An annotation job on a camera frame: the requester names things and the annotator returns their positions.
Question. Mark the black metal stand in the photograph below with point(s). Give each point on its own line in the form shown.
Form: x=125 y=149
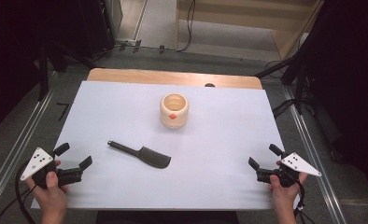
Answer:
x=300 y=87
x=44 y=71

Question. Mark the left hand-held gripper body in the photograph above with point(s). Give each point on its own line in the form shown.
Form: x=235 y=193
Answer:
x=37 y=162

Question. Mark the wooden shelf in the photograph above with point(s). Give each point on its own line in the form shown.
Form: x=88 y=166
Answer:
x=235 y=15

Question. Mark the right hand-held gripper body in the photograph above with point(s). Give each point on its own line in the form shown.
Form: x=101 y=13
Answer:
x=299 y=164

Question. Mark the person's left hand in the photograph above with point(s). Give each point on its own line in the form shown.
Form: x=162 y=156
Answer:
x=52 y=196

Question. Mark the cream cup with orange mark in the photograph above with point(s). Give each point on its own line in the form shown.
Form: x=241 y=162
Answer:
x=174 y=110

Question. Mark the dark cabinet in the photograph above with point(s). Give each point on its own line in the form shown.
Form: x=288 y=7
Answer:
x=95 y=25

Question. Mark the person's right hand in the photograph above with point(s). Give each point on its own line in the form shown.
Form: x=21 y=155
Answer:
x=281 y=194

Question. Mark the white board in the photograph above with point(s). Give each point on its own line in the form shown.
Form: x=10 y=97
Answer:
x=172 y=180

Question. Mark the metal floor rail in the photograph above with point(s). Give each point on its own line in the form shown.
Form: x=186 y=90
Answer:
x=14 y=155
x=316 y=168

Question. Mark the wooden table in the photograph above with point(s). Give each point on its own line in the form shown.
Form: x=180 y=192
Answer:
x=160 y=77

